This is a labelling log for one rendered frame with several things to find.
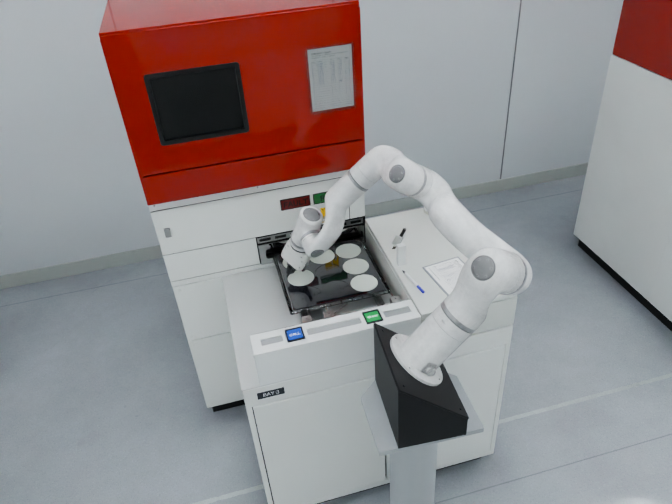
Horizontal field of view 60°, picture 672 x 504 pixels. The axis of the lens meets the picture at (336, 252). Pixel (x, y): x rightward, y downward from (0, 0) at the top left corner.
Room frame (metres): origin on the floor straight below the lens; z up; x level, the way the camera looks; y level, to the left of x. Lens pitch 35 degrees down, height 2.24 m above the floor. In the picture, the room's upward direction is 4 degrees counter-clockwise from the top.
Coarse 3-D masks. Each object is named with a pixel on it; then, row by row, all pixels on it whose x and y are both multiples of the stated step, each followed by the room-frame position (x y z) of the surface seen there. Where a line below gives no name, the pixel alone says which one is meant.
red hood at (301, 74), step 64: (128, 0) 2.24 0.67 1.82; (192, 0) 2.16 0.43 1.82; (256, 0) 2.08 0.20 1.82; (320, 0) 2.01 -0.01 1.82; (128, 64) 1.81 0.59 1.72; (192, 64) 1.85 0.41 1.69; (256, 64) 1.89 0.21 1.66; (320, 64) 1.94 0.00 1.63; (128, 128) 1.80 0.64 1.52; (192, 128) 1.85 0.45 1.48; (256, 128) 1.89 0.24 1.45; (320, 128) 1.94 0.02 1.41; (192, 192) 1.83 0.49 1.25
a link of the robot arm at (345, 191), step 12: (348, 180) 1.66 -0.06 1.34; (336, 192) 1.67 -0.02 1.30; (348, 192) 1.65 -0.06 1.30; (360, 192) 1.65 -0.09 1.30; (336, 204) 1.65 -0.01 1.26; (348, 204) 1.66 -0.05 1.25; (336, 216) 1.64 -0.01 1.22; (324, 228) 1.61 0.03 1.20; (336, 228) 1.62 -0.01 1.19; (312, 240) 1.61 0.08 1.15; (324, 240) 1.60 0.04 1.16; (336, 240) 1.62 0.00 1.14; (312, 252) 1.60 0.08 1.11
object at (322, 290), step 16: (352, 240) 1.96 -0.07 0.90; (336, 256) 1.86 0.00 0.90; (320, 272) 1.76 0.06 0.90; (336, 272) 1.76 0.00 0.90; (368, 272) 1.74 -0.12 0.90; (288, 288) 1.68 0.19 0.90; (304, 288) 1.68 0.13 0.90; (320, 288) 1.67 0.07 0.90; (336, 288) 1.66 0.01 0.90; (352, 288) 1.65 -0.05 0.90; (384, 288) 1.64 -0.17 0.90; (304, 304) 1.58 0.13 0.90; (320, 304) 1.58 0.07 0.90
